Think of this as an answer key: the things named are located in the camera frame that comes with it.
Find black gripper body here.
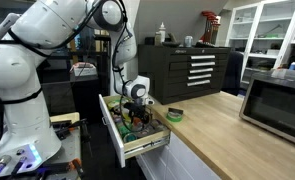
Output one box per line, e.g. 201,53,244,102
122,100,149,117

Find large grey duct tape roll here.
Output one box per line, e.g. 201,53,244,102
135,120,161,135

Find wide green tape roll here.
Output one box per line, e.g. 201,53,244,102
116,123,131,137

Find tape roll with teal label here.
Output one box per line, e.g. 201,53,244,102
122,132,139,143

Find wooden drawer with white front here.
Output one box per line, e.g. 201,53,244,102
98,93,172,169

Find black tape roll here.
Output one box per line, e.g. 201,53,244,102
167,107,185,116

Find black tool chest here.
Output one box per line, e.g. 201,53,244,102
137,44,232,105

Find white cabinet with drawers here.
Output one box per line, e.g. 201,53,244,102
135,131,221,180

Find white and pink box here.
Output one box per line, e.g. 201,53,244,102
69,61,98,78

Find black clamp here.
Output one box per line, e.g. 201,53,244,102
51,118,89,140

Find small glass jar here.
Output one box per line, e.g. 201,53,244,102
154,31,162,47

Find wooden workbench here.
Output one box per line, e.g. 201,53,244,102
48,111,88,180

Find white squeeze bottle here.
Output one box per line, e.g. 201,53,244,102
158,21,167,44

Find metal can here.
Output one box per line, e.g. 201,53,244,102
183,35,194,48

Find red bar clamps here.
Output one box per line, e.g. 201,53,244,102
201,10,222,43

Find black and silver microwave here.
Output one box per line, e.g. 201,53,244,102
238,69,295,150

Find white shelving unit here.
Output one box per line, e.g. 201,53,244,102
225,0,295,85

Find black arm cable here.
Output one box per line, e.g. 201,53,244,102
110,0,136,101

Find red handled clamp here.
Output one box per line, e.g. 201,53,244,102
66,157,85,178

